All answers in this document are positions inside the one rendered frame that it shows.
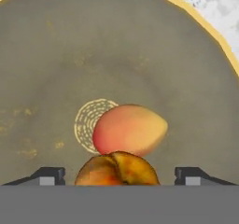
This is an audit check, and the orange brown peach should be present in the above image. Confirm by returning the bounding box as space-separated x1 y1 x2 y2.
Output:
74 150 161 187

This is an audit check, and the pink yellow mango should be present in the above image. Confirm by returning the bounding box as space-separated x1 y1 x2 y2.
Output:
91 104 169 158

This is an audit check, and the grey plate with yellow rim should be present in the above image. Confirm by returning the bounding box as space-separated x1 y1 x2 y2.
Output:
0 0 239 187

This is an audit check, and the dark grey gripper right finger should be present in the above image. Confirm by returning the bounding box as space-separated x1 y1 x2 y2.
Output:
174 166 237 187

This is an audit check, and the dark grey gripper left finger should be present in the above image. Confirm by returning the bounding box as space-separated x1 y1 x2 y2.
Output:
2 166 66 187

